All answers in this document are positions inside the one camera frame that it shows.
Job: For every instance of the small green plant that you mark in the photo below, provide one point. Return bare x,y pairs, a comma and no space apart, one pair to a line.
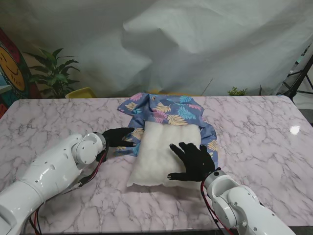
236,92

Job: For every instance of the thin brown stick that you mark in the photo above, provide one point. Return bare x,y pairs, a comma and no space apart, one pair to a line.
207,86

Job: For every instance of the yellow plastic chair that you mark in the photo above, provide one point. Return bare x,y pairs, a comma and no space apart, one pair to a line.
80,93

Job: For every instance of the blue leaf print pillowcase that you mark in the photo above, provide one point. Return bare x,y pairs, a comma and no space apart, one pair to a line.
171,107

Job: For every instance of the white backdrop sheet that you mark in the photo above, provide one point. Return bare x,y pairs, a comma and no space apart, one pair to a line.
171,36

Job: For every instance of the white pillow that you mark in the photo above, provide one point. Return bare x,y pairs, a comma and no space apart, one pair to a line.
156,156

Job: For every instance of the large green potted plant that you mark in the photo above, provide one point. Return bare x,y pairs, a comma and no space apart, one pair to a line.
55,73

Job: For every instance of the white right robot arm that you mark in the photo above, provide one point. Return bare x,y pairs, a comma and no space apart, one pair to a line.
239,205

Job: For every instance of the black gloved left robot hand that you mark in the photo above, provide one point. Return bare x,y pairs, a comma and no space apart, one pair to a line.
115,138

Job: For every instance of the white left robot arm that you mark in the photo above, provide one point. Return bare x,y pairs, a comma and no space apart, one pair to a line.
49,176

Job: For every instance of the black tripod stand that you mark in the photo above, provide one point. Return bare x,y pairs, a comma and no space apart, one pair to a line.
299,78

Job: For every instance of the colourful smiley painted board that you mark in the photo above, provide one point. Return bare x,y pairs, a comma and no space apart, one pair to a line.
12,68

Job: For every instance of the mustard yellow fabric item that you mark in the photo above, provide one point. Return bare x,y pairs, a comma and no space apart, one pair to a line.
157,91

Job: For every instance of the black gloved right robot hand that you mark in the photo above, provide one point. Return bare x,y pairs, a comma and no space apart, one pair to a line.
198,164

